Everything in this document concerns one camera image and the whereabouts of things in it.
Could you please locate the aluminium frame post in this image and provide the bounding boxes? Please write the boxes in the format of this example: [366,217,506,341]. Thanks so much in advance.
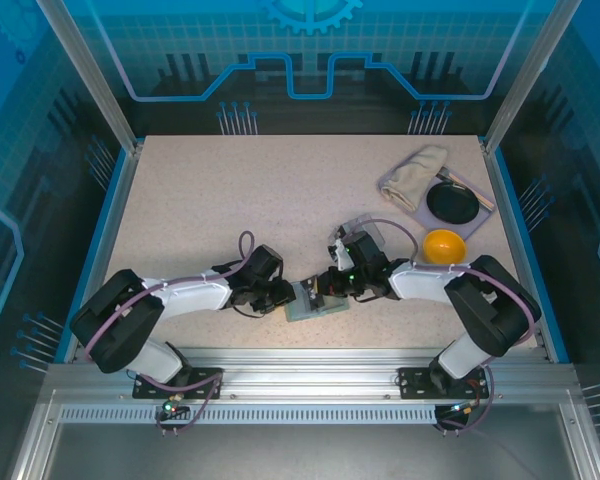
[34,0,146,154]
[482,0,584,154]

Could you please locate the wooden chopstick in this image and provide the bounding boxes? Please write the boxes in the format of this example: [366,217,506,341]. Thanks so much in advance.
[444,170,493,208]
[447,168,495,205]

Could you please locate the aluminium lower frame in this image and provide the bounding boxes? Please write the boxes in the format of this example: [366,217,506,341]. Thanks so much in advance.
[9,389,600,480]

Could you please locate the slotted metal cable duct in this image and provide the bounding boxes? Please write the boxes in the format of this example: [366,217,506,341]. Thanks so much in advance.
[59,405,439,426]

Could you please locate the aluminium table side rail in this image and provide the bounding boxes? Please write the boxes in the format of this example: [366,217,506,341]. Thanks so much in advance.
[54,142,144,364]
[482,139,569,364]

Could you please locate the orange bowl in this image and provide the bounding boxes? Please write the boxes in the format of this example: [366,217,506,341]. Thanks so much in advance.
[422,228,469,266]

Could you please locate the beige folded cloth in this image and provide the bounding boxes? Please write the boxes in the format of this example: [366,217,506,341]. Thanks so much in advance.
[377,144,450,214]

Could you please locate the clear plastic card box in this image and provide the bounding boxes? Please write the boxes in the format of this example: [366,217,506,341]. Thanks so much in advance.
[329,213,384,252]

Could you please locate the dark patterned credit card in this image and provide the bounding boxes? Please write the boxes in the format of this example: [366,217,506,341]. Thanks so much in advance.
[302,278,329,314]

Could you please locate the black round plate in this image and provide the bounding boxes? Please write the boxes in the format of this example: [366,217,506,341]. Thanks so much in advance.
[424,180,481,226]

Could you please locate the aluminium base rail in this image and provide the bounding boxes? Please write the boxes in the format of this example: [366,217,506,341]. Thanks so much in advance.
[44,347,579,401]

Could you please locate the purple rectangular tray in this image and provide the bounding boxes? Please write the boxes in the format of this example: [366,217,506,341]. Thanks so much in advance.
[378,149,497,242]

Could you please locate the green card holder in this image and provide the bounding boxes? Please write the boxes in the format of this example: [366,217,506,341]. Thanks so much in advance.
[284,277,352,323]

